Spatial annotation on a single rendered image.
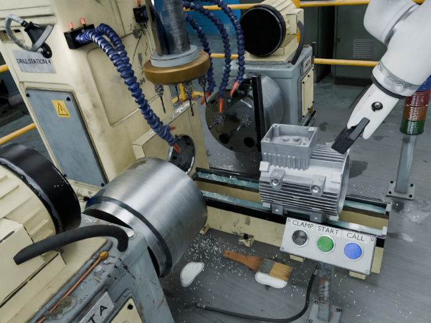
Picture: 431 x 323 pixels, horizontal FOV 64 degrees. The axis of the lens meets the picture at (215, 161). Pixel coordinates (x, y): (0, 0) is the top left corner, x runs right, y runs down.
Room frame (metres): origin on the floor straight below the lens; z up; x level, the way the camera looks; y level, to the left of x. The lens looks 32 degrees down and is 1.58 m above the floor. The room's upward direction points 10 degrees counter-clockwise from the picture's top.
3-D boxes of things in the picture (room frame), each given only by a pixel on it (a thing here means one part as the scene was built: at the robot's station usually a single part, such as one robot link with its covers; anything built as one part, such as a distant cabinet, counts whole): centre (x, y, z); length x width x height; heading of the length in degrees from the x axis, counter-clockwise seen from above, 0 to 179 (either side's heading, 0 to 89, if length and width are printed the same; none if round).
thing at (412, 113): (0.87, -0.59, 1.10); 0.06 x 0.06 x 0.04
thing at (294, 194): (0.74, -0.23, 1.01); 0.20 x 0.19 x 0.19; 58
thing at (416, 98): (0.87, -0.59, 1.14); 0.06 x 0.06 x 0.04
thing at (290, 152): (0.76, -0.20, 1.11); 0.12 x 0.11 x 0.07; 58
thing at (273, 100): (1.19, -0.16, 1.04); 0.41 x 0.25 x 0.25; 147
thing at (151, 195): (0.62, 0.22, 1.04); 0.37 x 0.25 x 0.25; 147
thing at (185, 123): (1.00, 0.16, 0.97); 0.30 x 0.11 x 0.34; 147
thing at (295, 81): (1.41, -0.30, 0.99); 0.35 x 0.31 x 0.37; 147
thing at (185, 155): (0.96, 0.10, 1.01); 0.15 x 0.02 x 0.15; 147
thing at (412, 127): (0.87, -0.59, 1.05); 0.06 x 0.06 x 0.04
